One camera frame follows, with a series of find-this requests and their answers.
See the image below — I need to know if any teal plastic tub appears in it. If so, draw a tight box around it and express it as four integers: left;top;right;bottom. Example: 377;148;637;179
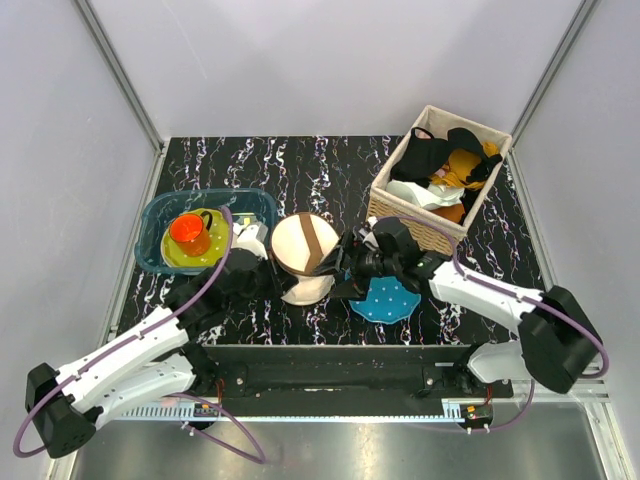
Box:
134;188;279;275

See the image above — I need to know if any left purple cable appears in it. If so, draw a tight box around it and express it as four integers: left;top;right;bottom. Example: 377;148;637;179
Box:
12;205;269;464

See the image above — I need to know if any wicker basket with liner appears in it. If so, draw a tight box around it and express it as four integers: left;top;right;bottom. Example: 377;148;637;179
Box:
367;105;512;254

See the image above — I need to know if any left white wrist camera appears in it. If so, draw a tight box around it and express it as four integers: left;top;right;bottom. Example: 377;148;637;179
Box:
232;222;268;259

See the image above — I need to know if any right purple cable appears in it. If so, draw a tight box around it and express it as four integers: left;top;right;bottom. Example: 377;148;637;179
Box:
374;215;610;435

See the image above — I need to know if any black garment in basket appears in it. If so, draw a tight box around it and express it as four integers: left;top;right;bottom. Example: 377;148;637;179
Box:
390;127;482;187

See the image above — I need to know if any blue polka dot plate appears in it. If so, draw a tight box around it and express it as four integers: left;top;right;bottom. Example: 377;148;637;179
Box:
349;276;421;325

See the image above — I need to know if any orange mug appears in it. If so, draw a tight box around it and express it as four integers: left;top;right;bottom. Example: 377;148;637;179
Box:
169;211;213;257

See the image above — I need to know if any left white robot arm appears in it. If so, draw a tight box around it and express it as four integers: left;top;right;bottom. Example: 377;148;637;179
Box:
24;248;299;459

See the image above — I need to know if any purple cable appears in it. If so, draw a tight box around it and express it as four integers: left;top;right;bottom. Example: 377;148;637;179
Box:
12;205;269;464
374;215;610;435

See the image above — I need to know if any mustard yellow garment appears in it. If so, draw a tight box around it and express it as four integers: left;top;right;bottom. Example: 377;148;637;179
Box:
429;142;503;224

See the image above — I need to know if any cream round laundry bag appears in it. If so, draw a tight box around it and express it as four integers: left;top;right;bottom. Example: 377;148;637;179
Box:
270;212;339;306

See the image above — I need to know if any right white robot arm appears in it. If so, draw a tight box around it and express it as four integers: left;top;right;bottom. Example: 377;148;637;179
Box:
312;217;609;397

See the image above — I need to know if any yellow-green plate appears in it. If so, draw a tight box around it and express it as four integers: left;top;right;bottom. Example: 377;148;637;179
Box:
161;208;232;269

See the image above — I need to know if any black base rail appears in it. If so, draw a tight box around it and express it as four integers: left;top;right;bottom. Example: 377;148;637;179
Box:
205;345;513;419

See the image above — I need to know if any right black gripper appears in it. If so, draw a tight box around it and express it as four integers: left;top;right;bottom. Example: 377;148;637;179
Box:
310;229;401;302

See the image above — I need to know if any white garment in basket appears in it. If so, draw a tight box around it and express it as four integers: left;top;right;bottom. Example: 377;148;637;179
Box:
386;180;465;211

